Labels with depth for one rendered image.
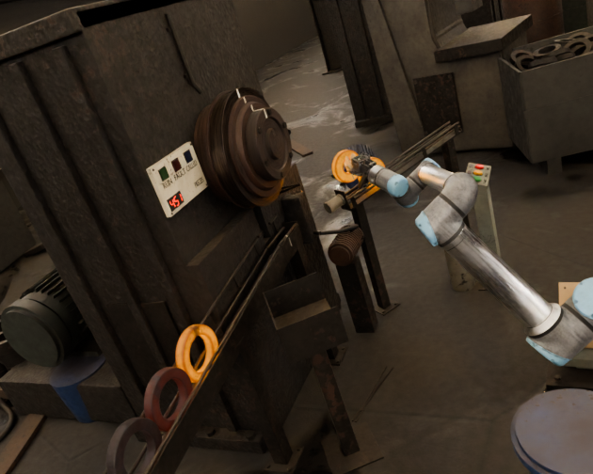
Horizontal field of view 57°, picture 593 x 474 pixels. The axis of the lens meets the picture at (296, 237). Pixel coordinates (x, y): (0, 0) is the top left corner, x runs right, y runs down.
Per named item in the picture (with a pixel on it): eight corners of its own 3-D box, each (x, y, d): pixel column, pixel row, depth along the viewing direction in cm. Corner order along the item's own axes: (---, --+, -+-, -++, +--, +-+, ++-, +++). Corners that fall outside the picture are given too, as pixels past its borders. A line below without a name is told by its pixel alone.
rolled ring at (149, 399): (173, 354, 164) (166, 354, 165) (141, 406, 151) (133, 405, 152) (201, 392, 173) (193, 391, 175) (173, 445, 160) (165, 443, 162)
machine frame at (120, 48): (133, 441, 254) (-81, 66, 184) (236, 306, 340) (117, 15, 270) (268, 455, 221) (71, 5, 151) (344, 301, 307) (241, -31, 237)
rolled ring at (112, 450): (141, 403, 150) (132, 402, 152) (103, 465, 137) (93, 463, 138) (171, 443, 160) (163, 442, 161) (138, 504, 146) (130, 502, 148)
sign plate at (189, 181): (167, 217, 187) (145, 169, 180) (203, 186, 208) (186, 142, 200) (171, 216, 186) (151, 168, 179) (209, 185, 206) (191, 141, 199)
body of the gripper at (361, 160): (361, 151, 250) (380, 160, 242) (363, 167, 255) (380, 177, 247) (349, 158, 247) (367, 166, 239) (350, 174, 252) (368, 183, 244)
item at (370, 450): (337, 490, 196) (276, 330, 167) (318, 440, 220) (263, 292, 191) (390, 468, 198) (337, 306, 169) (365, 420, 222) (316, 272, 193)
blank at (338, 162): (327, 159, 255) (330, 160, 252) (350, 143, 260) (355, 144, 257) (338, 188, 261) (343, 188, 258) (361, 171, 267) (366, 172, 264)
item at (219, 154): (236, 229, 209) (191, 110, 190) (282, 180, 246) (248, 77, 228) (250, 227, 206) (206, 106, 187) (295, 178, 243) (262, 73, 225)
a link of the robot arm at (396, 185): (400, 202, 236) (390, 192, 228) (380, 191, 244) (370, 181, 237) (413, 184, 235) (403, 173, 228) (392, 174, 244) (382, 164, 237)
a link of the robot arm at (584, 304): (635, 306, 192) (634, 296, 177) (598, 339, 194) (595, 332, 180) (598, 276, 200) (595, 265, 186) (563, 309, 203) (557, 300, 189)
